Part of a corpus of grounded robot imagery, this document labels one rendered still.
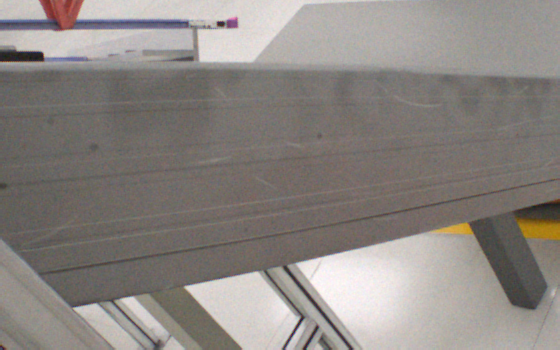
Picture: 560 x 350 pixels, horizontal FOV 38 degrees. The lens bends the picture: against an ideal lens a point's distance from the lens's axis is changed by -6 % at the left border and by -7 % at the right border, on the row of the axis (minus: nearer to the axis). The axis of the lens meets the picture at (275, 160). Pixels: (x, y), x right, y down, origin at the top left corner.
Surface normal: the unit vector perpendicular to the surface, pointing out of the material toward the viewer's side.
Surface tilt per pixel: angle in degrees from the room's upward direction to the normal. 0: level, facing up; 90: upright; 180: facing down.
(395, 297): 0
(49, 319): 90
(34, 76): 90
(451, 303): 0
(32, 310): 90
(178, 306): 90
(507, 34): 0
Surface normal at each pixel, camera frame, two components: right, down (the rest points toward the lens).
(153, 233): 0.71, 0.01
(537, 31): -0.50, -0.69
